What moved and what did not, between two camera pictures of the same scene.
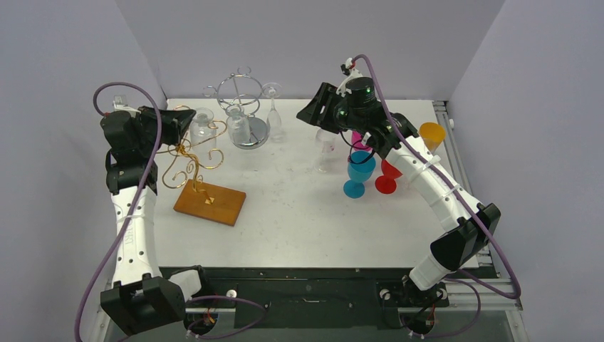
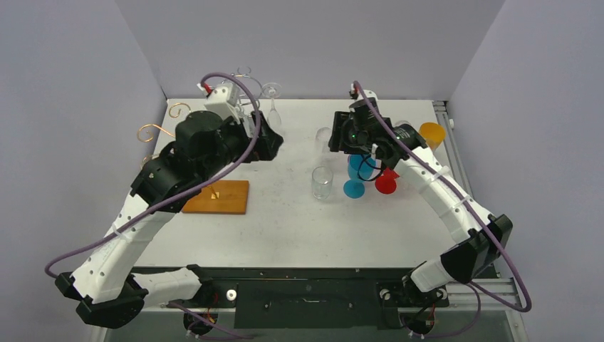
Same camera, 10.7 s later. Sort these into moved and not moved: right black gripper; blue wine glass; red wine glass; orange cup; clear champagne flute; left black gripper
Moved: right black gripper; left black gripper
Not moved: orange cup; clear champagne flute; blue wine glass; red wine glass
